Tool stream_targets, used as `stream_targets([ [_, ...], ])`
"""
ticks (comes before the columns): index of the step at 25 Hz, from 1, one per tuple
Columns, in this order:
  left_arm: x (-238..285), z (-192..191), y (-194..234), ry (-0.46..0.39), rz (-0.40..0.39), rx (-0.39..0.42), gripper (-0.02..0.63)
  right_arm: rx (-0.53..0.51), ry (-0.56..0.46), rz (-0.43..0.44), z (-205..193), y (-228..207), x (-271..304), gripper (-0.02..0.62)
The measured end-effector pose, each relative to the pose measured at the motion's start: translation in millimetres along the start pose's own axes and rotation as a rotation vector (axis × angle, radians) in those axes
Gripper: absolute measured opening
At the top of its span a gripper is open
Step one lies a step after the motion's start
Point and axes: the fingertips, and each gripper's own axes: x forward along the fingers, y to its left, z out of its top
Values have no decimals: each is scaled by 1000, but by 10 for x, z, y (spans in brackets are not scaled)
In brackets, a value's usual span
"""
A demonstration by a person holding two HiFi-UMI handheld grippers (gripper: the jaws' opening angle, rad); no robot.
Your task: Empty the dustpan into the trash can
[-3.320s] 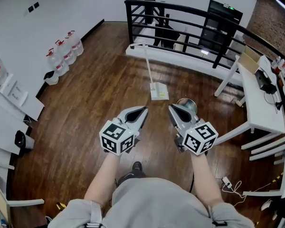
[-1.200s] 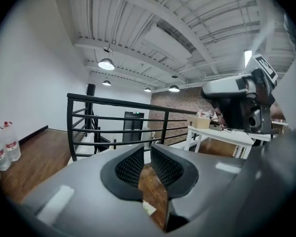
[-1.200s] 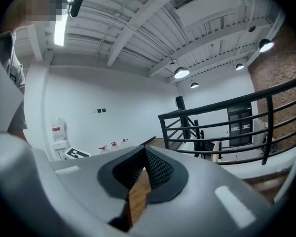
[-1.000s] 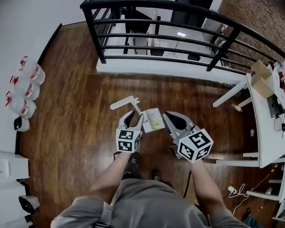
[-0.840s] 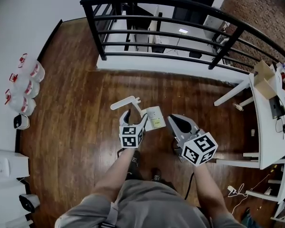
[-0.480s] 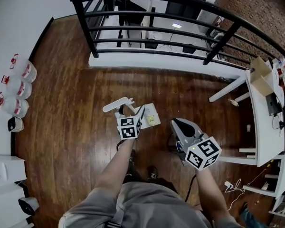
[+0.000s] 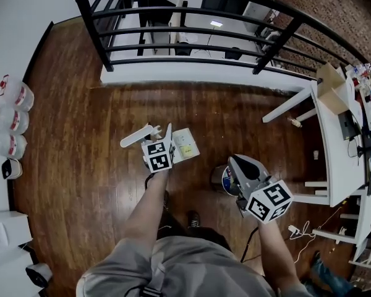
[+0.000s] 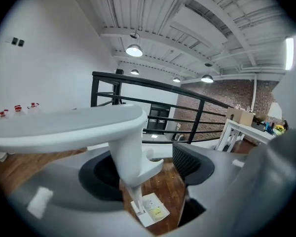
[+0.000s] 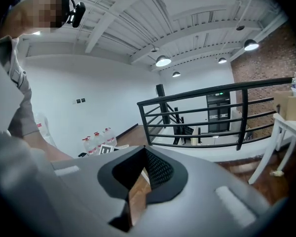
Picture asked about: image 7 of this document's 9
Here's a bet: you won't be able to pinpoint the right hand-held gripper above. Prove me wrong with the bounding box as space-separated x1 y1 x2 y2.
228 154 295 226

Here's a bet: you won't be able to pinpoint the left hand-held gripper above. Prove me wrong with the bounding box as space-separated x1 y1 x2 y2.
140 122 176 174

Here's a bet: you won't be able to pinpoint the round metal waste bin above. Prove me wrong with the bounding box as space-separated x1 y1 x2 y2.
211 163 245 197

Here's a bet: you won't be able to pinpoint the white handheld tool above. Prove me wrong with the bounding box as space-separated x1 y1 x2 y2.
119 123 201 167

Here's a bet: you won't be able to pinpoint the person's left forearm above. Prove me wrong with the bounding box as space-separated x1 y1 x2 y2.
119 169 171 255

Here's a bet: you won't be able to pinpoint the person's right forearm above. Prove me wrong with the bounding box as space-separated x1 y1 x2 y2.
255 217 301 290

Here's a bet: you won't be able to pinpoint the pile of colourful trash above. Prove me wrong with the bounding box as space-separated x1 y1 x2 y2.
221 165 241 195

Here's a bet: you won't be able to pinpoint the small beige bottle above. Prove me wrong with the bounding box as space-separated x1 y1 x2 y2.
286 116 304 129

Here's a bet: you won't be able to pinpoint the person's right black shoe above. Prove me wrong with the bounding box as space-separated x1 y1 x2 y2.
187 210 202 229

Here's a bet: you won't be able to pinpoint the black office chair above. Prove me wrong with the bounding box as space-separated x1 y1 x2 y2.
224 46 244 61
174 41 193 57

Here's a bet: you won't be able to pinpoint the person's black trousers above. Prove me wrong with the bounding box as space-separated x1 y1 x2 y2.
158 207 233 252

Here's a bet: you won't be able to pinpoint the white table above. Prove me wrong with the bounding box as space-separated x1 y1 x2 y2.
262 78 368 209
312 178 371 267

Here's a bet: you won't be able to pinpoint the flat black box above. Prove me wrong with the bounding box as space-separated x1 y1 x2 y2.
337 109 365 142

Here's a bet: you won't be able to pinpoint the person's grey shirt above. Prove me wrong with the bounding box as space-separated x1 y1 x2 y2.
76 234 315 297

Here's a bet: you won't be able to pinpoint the open cardboard box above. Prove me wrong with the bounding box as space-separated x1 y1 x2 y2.
315 61 349 116

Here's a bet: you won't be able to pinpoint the white paper sheets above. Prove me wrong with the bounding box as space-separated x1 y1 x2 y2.
343 69 365 126

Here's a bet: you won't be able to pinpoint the black metal railing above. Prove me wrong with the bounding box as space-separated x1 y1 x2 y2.
70 0 371 76

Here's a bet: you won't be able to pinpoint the small white bin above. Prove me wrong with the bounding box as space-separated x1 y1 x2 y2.
1 157 23 181

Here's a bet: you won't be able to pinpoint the white low cabinet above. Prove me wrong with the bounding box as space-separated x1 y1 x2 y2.
0 210 34 297

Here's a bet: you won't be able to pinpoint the white power strip with cable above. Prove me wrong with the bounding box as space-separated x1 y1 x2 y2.
287 196 349 264

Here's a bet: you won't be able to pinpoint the grey chest strap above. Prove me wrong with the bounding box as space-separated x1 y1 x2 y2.
138 257 168 297

